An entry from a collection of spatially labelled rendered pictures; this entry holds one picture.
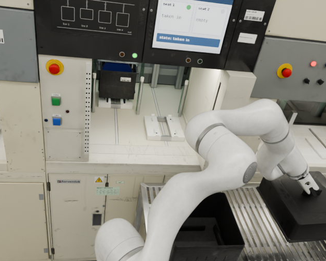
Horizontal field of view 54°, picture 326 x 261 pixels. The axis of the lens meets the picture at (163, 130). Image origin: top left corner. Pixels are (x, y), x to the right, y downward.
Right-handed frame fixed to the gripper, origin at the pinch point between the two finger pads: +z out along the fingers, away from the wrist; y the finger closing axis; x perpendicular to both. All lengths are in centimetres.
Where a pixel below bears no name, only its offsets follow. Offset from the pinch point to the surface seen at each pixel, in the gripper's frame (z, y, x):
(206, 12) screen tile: -71, 41, -6
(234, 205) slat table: 11.5, 21.5, 33.6
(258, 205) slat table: 20.7, 20.7, 24.4
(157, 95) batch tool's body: -14, 114, 44
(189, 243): -10, 1, 54
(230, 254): -10.6, -12.5, 38.6
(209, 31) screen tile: -64, 41, -4
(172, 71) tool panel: -13, 129, 27
